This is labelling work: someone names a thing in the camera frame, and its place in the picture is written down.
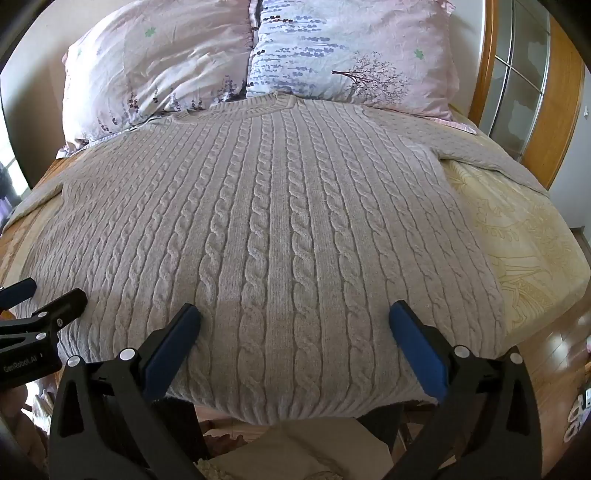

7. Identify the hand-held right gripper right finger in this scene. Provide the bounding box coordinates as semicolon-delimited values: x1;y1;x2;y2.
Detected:
383;300;542;480

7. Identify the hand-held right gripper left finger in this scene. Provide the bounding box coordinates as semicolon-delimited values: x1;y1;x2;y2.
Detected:
47;303;204;480

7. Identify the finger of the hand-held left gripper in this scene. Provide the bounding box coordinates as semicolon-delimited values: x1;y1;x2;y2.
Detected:
0;288;89;354
0;278;38;308

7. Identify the cream blanket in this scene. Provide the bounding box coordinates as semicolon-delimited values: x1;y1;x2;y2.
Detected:
0;92;551;426

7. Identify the beige cloth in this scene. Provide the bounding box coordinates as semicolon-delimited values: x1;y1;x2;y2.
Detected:
198;416;399;480

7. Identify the white patterned slipper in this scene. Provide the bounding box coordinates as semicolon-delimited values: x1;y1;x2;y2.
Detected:
565;393;589;441

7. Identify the pink floral pillow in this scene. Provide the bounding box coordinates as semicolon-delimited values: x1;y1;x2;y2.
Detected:
55;0;257;160

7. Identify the wooden headboard with glass panels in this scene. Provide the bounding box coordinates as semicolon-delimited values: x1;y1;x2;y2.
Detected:
466;0;588;191

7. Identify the blue and pink tree-print pillow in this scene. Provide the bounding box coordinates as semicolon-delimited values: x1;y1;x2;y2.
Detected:
245;0;477;136

